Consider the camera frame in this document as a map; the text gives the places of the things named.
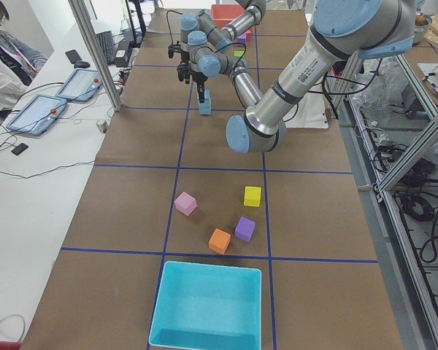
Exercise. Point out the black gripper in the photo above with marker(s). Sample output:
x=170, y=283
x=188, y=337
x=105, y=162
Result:
x=198, y=78
x=185, y=56

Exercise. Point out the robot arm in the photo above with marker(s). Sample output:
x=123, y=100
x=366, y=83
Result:
x=373, y=29
x=203, y=46

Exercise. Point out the purple foam block right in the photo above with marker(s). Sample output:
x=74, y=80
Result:
x=242, y=38

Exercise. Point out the purple foam block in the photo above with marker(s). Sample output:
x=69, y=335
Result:
x=245, y=229
x=242, y=38

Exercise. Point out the pink plastic tray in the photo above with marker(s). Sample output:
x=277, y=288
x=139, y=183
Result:
x=223, y=14

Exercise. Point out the black keyboard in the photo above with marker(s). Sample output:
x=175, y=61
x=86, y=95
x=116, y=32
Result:
x=107, y=45

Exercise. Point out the teach pendant far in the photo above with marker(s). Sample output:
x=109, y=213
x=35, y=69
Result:
x=80, y=86

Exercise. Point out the teach pendant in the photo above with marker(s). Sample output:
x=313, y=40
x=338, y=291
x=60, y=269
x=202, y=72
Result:
x=37, y=115
x=80, y=86

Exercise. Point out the computer mouse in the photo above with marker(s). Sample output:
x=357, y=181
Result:
x=81, y=65

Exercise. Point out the pink foam block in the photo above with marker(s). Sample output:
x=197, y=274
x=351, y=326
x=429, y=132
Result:
x=185, y=203

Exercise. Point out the yellow foam block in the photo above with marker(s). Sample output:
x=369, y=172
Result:
x=252, y=196

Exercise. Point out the teach pendant near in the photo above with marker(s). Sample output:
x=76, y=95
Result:
x=37, y=115

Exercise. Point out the purple foam block left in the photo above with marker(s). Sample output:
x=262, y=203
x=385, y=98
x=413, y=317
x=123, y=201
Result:
x=245, y=229

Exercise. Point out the orange foam block left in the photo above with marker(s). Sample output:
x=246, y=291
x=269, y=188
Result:
x=219, y=241

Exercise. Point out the seated person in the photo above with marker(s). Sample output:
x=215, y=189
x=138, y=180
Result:
x=19, y=65

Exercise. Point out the black smartphone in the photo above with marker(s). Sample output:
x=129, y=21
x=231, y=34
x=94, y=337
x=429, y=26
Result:
x=17, y=150

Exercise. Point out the cyan plastic tray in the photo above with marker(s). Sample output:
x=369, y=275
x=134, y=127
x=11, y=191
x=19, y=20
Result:
x=202, y=306

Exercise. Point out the aluminium frame pillar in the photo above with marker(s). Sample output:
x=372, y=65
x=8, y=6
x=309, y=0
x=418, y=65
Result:
x=84, y=24

